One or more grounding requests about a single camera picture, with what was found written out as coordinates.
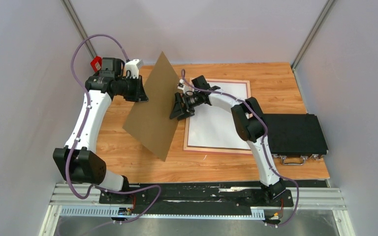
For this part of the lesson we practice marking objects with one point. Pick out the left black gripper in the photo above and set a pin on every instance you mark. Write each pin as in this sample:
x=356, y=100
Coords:
x=140, y=95

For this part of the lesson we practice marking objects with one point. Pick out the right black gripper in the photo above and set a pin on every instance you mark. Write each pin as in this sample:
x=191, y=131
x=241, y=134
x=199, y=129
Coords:
x=177, y=110

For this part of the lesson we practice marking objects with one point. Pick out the grey backing board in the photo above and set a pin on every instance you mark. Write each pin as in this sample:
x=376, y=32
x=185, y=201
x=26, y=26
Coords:
x=149, y=122

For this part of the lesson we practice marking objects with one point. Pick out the Great Wall photo print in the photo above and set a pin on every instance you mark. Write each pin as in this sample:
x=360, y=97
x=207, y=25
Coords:
x=240, y=89

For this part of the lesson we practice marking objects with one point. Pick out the wooden picture frame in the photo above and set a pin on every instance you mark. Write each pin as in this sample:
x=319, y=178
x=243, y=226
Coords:
x=189, y=150

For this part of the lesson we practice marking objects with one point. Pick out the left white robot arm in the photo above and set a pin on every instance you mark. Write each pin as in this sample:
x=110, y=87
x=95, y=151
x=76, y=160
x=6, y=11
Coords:
x=77, y=160

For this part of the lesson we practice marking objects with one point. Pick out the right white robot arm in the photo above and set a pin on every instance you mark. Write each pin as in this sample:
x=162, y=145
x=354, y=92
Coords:
x=247, y=120

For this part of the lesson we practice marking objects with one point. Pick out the red small box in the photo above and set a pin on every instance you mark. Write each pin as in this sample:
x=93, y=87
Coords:
x=96, y=63

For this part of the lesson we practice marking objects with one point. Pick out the black poker chip case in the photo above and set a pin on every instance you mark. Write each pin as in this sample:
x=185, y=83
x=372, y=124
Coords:
x=295, y=138

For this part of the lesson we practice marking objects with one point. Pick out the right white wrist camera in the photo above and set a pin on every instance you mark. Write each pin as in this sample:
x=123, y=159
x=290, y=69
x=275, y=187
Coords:
x=181, y=85

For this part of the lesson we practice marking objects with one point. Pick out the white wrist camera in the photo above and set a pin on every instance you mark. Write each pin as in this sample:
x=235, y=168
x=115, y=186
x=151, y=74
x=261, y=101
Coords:
x=132, y=67
x=181, y=85

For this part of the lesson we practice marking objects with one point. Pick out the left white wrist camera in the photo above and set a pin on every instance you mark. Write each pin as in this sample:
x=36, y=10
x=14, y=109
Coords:
x=132, y=67

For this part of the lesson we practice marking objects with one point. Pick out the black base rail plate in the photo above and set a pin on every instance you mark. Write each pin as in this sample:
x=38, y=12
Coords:
x=199, y=198

